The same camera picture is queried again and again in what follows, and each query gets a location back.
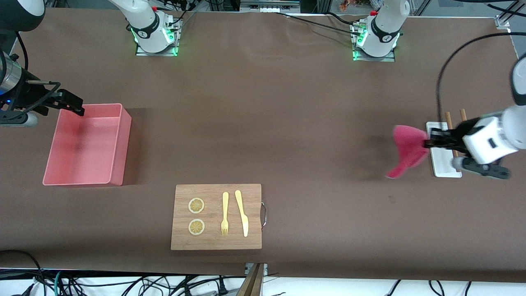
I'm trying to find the yellow plastic knife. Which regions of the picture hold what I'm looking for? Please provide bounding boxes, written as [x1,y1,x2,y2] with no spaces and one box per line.
[235,190,249,238]

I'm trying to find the aluminium frame rail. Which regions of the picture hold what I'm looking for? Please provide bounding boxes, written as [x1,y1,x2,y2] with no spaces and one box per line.
[240,0,301,14]

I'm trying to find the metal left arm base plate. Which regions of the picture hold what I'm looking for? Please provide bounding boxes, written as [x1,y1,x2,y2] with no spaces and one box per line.
[353,23,396,62]

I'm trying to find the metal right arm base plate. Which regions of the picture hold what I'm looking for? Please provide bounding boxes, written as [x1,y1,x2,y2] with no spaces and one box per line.
[136,16,179,57]

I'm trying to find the black looped floor cable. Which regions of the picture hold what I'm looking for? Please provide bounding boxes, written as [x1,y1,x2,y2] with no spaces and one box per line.
[0,250,46,296]

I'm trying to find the pink fluffy cloth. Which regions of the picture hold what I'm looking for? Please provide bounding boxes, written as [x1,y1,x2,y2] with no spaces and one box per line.
[385,125,431,179]

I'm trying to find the yellow plastic fork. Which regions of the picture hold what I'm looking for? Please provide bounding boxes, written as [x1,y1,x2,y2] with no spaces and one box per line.
[221,192,229,236]

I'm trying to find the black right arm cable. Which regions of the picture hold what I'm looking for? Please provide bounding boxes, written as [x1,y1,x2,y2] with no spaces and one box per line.
[16,32,28,70]

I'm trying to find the white rack base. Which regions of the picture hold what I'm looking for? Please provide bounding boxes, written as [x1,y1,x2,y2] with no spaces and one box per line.
[426,122,463,178]

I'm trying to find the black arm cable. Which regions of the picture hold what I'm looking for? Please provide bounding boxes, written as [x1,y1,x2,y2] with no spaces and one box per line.
[16,32,28,70]
[436,32,526,124]

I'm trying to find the pink plastic bin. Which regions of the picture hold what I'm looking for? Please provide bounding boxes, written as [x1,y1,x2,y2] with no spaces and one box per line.
[42,103,132,187]

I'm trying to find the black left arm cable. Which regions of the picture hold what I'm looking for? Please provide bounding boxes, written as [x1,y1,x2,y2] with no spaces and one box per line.
[436,32,526,124]

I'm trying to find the black cable on table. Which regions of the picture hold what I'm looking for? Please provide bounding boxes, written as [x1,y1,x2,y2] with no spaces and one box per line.
[273,12,362,35]

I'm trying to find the wooden beam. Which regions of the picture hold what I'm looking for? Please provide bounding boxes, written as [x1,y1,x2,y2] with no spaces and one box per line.
[236,263,265,296]

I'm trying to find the wooden cutting board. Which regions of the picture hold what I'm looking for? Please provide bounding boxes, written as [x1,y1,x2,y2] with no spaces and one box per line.
[171,184,268,251]

